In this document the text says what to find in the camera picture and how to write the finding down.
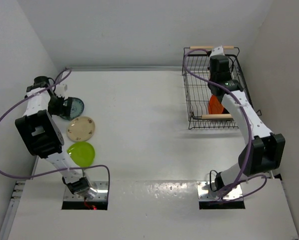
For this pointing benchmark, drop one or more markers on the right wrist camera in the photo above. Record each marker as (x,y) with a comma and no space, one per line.
(217,51)

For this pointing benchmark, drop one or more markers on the blue floral plate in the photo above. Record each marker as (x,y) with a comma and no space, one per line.
(76,109)

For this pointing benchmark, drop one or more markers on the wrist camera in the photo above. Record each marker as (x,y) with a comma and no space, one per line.
(60,90)
(217,51)

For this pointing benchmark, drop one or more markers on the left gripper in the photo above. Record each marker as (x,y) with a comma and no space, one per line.
(62,110)

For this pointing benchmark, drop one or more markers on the black wire dish rack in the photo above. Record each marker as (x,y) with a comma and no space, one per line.
(196,65)

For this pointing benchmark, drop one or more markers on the orange plate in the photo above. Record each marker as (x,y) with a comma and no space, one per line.
(215,107)

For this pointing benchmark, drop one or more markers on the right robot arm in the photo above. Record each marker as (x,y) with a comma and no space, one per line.
(263,149)

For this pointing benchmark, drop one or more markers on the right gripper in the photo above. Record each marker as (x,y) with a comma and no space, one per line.
(231,78)

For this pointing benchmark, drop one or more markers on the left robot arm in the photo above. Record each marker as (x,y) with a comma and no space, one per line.
(44,139)

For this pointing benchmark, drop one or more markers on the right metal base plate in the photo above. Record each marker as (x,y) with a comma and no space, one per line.
(205,194)

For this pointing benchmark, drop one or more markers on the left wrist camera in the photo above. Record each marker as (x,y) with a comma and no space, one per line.
(60,90)

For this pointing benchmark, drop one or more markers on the cream plate with calligraphy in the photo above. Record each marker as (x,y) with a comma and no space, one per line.
(81,129)

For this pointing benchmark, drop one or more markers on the metal base plate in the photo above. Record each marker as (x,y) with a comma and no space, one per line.
(205,194)
(98,192)

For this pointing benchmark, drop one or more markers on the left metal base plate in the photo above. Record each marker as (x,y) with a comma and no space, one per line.
(98,192)

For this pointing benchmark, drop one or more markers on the lime green plate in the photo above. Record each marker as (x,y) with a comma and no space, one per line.
(82,153)

